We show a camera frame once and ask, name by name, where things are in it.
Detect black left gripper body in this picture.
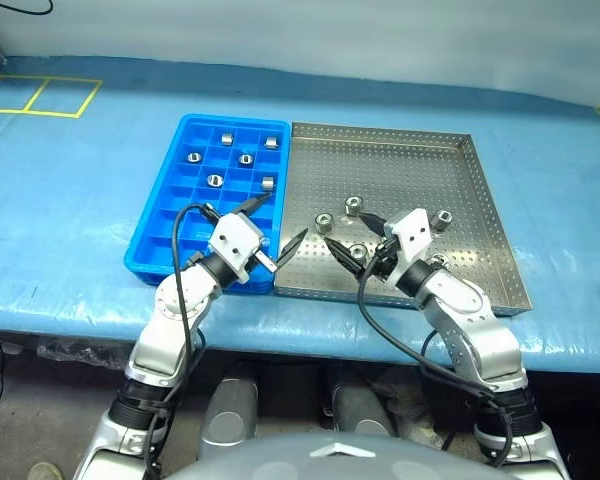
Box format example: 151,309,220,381
252,247,280,276

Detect blue compartment tray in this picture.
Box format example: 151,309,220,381
123,113,292,296

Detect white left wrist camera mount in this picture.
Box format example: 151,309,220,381
208,212,262,280

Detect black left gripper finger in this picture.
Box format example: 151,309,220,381
232,193,273,218
274,227,310,267

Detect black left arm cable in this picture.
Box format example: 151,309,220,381
144,202,221,480

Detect clear crumpled plastic wrap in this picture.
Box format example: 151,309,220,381
37,334,131,361

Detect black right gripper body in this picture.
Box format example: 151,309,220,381
361,233,405,282

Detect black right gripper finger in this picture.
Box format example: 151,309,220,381
358,211,392,237
324,237,367,280

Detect thin black cable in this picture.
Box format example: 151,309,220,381
0,0,54,15

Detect grey rounded shape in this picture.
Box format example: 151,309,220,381
329,382,396,441
199,377,261,449

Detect grey robot torso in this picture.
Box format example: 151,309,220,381
169,430,481,480

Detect blue plastic table cover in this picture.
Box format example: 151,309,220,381
0,53,600,376

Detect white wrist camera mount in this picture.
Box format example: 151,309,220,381
382,208,433,291
208,212,262,280

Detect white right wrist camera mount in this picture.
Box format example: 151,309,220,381
382,208,433,291

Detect perforated metal tray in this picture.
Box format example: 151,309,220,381
273,120,533,317

